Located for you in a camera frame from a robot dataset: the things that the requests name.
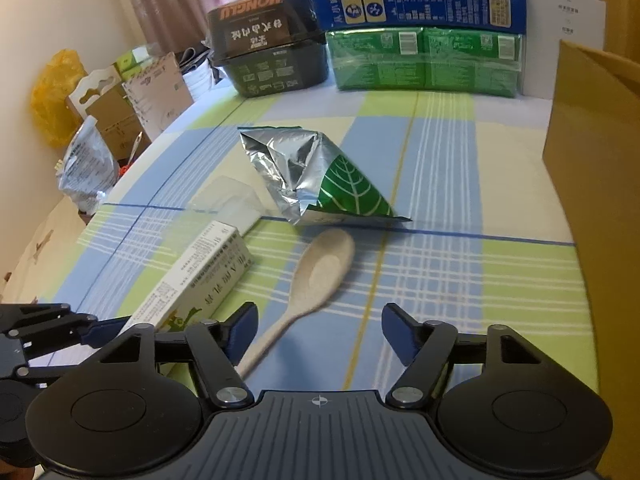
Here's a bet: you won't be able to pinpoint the slim white green medicine box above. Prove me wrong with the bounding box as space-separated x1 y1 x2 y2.
124 220 253 332

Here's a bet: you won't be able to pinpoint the beige plastic spoon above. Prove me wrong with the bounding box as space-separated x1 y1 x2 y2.
236 229 355 378

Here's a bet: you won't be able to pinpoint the clear plastic case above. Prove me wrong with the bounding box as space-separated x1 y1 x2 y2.
186 177 265 236

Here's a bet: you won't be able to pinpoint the silver green tea bag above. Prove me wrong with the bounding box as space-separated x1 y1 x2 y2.
239 126 409 226

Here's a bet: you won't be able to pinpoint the checked tablecloth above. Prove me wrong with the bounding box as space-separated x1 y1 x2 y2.
39 82 598 391

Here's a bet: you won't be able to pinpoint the grey printed plastic bag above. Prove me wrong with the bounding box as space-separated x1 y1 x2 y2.
55 116 119 216

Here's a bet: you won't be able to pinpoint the yellow plastic bag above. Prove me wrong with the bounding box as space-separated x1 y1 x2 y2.
29 49 87 148

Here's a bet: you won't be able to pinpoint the brown white hanger box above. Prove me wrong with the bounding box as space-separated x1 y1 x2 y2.
66 66 150 162

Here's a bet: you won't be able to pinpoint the pink white paper envelope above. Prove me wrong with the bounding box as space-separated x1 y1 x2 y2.
122 53 193 142

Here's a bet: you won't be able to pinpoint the brown cardboard box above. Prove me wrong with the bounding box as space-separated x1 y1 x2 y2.
542 42 639 479

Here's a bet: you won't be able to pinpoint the green tissue packs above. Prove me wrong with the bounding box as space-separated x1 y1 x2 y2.
113 42 162 81

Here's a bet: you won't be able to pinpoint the green wrapped carton pack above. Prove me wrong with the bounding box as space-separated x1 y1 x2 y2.
326 27 524 98

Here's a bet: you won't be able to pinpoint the black Honglu food container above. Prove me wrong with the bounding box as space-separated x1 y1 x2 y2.
207 0 329 98

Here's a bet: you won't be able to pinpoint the white tall box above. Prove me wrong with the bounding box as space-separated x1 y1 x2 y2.
521 0 606 100

